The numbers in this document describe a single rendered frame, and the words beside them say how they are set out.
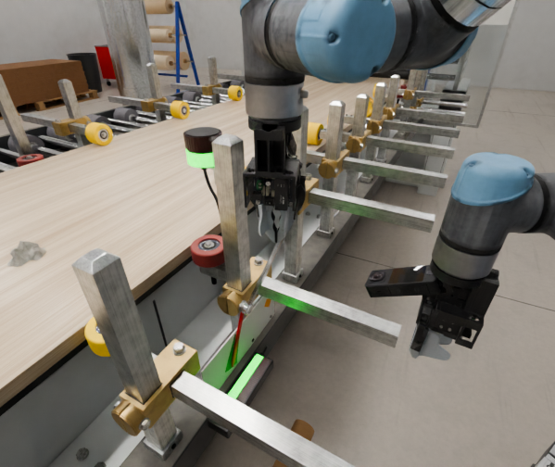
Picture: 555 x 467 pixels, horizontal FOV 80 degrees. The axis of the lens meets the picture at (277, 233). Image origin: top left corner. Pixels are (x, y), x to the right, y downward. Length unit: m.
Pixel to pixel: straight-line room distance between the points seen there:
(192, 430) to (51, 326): 0.30
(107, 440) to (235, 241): 0.48
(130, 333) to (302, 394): 1.16
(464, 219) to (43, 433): 0.77
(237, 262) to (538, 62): 9.04
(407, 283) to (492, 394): 1.28
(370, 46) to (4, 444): 0.76
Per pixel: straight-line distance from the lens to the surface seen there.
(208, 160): 0.54
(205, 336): 0.92
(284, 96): 0.43
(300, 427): 1.39
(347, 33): 0.31
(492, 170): 0.44
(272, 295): 0.68
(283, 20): 0.37
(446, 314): 0.55
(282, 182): 0.44
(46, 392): 0.75
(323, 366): 1.62
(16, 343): 0.67
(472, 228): 0.46
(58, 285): 0.74
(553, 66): 9.46
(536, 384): 1.92
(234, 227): 0.57
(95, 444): 0.84
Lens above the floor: 1.32
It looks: 33 degrees down
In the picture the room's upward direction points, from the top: straight up
